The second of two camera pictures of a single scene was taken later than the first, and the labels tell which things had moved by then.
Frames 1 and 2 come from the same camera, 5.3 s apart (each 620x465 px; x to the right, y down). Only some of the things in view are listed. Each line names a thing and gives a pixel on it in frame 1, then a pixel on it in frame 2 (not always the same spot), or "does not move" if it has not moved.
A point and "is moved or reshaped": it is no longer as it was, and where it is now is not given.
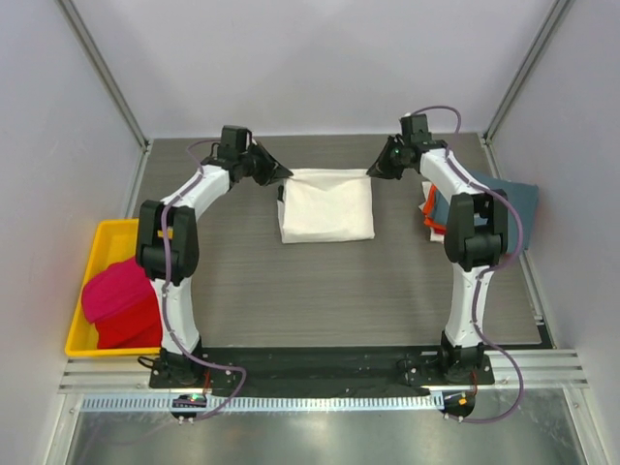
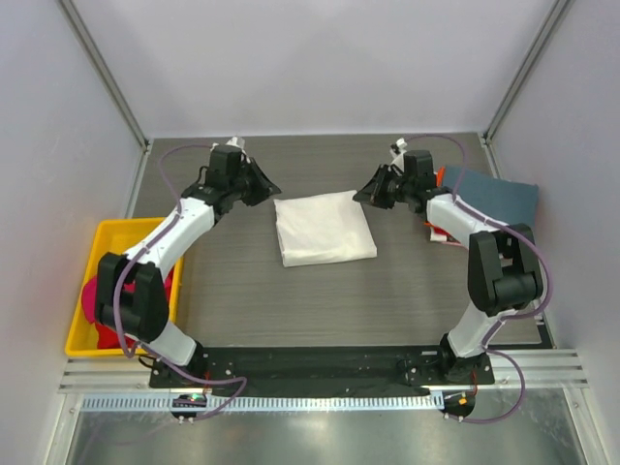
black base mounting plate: [319, 368] does not move
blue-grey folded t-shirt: [523, 195] does not move
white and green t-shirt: [326, 205] is moved or reshaped
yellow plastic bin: [115, 242] does not move
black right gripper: [387, 158] to [384, 184]
